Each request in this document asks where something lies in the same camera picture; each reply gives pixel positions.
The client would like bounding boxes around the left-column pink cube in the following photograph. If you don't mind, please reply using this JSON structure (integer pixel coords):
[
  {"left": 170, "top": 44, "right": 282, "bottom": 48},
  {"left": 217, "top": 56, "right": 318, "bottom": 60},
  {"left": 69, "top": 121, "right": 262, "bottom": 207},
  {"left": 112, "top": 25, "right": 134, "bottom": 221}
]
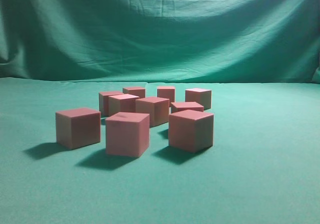
[
  {"left": 135, "top": 97, "right": 170, "bottom": 127},
  {"left": 105, "top": 112, "right": 150, "bottom": 158},
  {"left": 171, "top": 102, "right": 204, "bottom": 113},
  {"left": 108, "top": 94, "right": 139, "bottom": 116}
]

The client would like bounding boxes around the pink cube placed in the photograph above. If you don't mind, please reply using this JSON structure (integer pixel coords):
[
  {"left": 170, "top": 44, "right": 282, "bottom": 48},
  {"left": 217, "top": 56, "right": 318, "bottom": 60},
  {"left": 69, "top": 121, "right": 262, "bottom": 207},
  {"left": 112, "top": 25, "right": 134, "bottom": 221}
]
[
  {"left": 122, "top": 86, "right": 146, "bottom": 98},
  {"left": 157, "top": 86, "right": 176, "bottom": 106},
  {"left": 185, "top": 88, "right": 212, "bottom": 110}
]

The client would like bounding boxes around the right-column pink cube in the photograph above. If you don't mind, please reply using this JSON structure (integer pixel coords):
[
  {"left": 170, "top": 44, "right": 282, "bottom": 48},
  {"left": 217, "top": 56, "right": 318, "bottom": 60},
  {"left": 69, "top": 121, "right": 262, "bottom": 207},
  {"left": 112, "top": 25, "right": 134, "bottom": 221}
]
[
  {"left": 55, "top": 108, "right": 101, "bottom": 149},
  {"left": 168, "top": 110, "right": 215, "bottom": 153}
]

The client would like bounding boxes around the green cloth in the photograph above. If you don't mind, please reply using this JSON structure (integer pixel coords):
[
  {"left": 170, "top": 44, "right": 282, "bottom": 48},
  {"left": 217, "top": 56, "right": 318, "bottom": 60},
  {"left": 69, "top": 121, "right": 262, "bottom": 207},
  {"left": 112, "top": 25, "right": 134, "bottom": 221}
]
[{"left": 0, "top": 0, "right": 320, "bottom": 223}]

